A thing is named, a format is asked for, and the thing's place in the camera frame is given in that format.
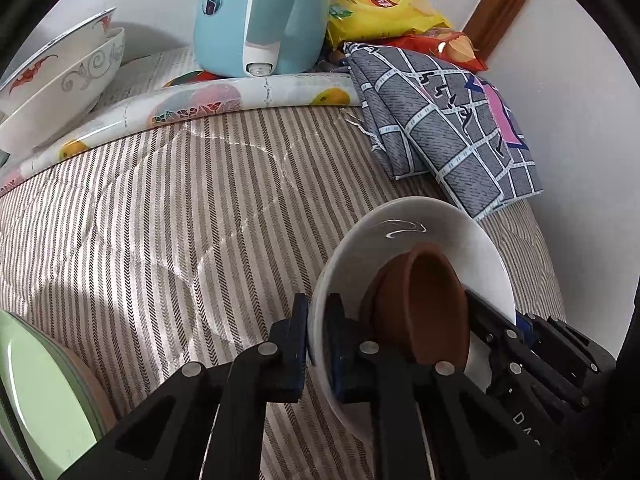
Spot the white bowl with red flowers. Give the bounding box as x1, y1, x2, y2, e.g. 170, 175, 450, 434
0, 7, 117, 121

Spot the white bowl with grey swirls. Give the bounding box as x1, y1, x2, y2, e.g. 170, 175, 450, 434
0, 27, 126, 156

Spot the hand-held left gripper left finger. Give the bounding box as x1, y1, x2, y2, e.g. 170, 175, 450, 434
57, 292, 310, 480

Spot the striped beige quilt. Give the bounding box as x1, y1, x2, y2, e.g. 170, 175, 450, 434
0, 47, 568, 480

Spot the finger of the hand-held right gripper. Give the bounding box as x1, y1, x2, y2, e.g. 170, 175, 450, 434
516, 312, 602, 373
465, 287, 592, 411

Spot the red snack bag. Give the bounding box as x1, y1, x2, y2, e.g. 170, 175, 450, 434
395, 27, 488, 73

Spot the fruit print plastic mat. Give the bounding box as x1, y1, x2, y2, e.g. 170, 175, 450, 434
0, 72, 362, 193

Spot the light blue electric kettle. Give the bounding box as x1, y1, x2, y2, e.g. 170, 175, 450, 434
193, 0, 335, 79

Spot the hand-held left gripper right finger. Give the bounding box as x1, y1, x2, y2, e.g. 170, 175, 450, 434
324, 294, 556, 480

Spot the plain white bowl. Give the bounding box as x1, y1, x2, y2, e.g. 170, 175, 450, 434
307, 196, 517, 433

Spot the yellow chips bag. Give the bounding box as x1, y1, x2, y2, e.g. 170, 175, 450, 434
326, 0, 453, 51

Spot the green square plate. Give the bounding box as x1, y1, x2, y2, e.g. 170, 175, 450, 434
0, 310, 108, 480

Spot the wooden door frame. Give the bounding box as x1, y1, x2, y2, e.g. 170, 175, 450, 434
460, 0, 543, 56

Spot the small brown bowl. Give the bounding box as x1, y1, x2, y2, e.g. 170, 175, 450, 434
357, 255, 416, 341
372, 242, 471, 367

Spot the pink square plate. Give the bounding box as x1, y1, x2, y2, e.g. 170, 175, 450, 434
55, 345, 118, 433

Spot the grey checked cloth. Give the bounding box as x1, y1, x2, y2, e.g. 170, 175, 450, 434
342, 40, 545, 222

